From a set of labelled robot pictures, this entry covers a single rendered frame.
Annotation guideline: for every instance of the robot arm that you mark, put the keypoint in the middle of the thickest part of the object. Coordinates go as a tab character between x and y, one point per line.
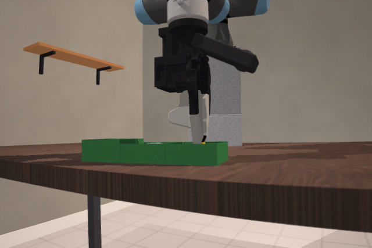
217	43

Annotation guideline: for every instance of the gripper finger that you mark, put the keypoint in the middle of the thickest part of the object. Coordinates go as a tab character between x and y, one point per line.
189	112
206	112

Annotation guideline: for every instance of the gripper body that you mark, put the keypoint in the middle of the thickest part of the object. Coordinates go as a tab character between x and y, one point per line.
173	68

